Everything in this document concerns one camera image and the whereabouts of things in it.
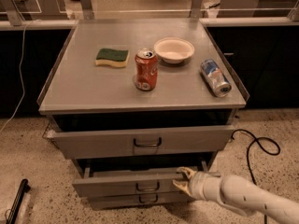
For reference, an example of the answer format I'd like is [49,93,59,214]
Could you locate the grey top drawer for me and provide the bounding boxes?
[50,125,234,160]

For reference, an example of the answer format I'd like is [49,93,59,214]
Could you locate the metal railing with posts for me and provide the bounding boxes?
[1,0,299,25]

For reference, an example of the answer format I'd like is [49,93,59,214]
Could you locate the grey drawer cabinet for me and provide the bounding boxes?
[36,18,250,211]

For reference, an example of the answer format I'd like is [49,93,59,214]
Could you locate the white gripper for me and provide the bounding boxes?
[172,167,222,202]

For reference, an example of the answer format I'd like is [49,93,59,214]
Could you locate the black floor cable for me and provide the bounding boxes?
[231,128,281,224]

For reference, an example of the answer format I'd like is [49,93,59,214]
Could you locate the green yellow sponge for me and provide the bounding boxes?
[95,49,129,67]

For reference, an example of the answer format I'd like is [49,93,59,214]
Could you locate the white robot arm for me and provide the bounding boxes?
[173,167,299,224]

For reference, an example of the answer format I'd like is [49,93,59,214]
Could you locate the grey bottom drawer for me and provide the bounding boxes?
[88,191,193,210]

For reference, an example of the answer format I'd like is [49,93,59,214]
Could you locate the blue silver can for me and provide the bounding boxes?
[200,59,232,97]

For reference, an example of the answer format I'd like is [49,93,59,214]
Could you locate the white cable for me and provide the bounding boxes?
[0,21,32,133]

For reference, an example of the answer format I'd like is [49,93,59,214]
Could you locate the white bowl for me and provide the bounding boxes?
[154,37,194,64]

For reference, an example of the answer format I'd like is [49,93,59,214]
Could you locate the grey drawer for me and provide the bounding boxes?
[50,125,234,160]
[72,161,222,199]
[88,191,193,210]

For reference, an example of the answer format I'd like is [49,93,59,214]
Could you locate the orange soda can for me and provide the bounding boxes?
[135,49,158,91]

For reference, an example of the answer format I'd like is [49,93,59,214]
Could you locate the black bar on floor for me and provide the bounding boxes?
[6,178,30,224]

